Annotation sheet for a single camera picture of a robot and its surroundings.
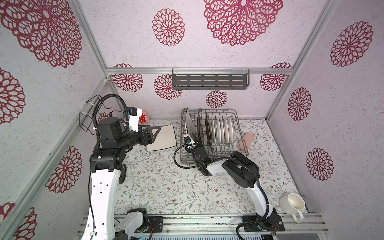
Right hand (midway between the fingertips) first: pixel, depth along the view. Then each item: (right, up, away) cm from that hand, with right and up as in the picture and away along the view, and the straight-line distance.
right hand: (191, 133), depth 93 cm
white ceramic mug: (+54, -38, -13) cm, 67 cm away
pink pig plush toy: (-37, +12, +24) cm, 45 cm away
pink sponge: (+41, -4, +15) cm, 43 cm away
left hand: (-17, +1, -28) cm, 32 cm away
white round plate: (+18, +1, +2) cm, 18 cm away
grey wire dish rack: (+20, -12, +10) cm, 25 cm away
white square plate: (0, +4, +11) cm, 11 cm away
